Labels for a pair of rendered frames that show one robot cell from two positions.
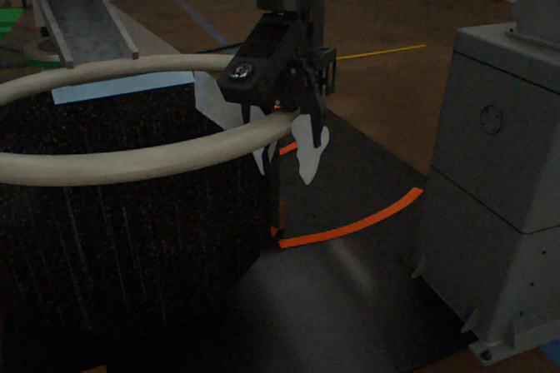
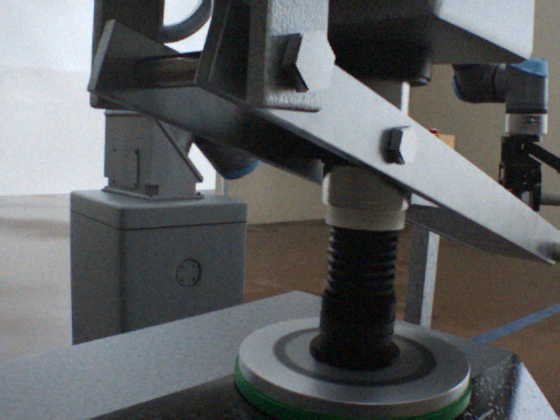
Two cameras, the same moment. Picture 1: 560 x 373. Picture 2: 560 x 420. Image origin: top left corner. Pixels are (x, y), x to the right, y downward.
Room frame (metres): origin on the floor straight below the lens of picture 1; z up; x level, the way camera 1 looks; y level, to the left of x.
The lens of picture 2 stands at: (1.43, 0.95, 1.04)
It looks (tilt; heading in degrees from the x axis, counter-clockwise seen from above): 8 degrees down; 251
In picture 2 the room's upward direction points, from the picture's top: 3 degrees clockwise
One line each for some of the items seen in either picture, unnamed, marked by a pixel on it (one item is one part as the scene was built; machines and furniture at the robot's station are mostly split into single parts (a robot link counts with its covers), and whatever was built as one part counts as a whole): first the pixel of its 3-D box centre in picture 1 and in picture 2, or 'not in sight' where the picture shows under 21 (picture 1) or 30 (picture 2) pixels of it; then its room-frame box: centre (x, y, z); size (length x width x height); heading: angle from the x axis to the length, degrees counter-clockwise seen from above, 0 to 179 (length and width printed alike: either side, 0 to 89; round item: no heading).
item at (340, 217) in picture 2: not in sight; (366, 204); (1.20, 0.50, 0.98); 0.07 x 0.07 x 0.04
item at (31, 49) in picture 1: (71, 46); (353, 358); (1.20, 0.50, 0.84); 0.21 x 0.21 x 0.01
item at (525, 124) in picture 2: not in sight; (526, 125); (0.54, -0.01, 1.10); 0.10 x 0.09 x 0.05; 60
